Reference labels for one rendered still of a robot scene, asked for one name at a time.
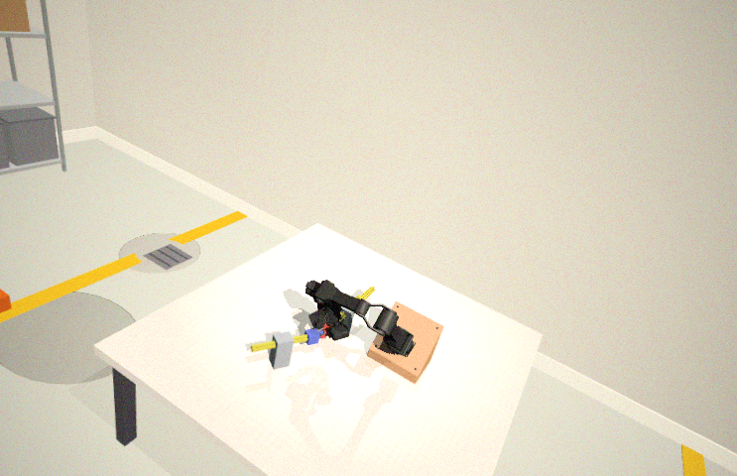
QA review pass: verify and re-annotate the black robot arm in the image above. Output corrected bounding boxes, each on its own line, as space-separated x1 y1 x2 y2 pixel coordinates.
306 280 416 357

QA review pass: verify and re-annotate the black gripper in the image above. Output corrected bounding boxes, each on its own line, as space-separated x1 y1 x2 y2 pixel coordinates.
317 303 349 341

